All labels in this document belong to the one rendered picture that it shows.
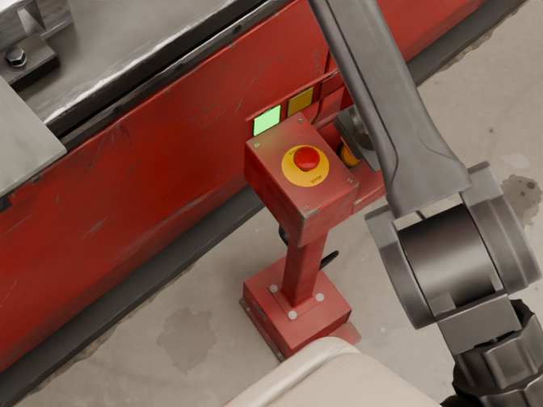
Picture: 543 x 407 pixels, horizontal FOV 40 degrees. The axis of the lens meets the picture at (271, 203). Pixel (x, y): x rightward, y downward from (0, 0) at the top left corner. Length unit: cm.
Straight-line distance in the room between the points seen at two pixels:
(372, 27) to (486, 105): 169
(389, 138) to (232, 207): 137
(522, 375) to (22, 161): 60
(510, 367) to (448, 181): 14
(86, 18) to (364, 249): 103
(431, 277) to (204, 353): 131
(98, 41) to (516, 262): 77
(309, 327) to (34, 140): 97
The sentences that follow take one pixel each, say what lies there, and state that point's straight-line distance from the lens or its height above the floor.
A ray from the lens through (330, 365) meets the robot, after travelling 46.
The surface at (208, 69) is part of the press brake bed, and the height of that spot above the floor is 75.
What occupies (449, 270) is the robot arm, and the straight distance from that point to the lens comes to 56.
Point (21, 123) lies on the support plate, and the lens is 95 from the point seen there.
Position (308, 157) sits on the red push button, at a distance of 111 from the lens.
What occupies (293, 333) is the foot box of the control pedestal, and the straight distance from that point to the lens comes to 173.
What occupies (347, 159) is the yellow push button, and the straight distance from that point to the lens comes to 122.
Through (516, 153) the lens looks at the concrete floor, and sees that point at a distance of 219.
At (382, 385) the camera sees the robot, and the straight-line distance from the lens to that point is 43.
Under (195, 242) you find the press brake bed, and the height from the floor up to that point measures 5.
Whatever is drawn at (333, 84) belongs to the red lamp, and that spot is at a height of 81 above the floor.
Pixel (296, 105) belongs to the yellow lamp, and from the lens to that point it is 116.
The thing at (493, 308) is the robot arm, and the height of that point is 126.
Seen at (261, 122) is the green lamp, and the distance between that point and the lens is 113.
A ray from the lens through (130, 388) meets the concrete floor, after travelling 183.
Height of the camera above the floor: 177
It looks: 63 degrees down
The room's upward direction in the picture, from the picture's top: 5 degrees clockwise
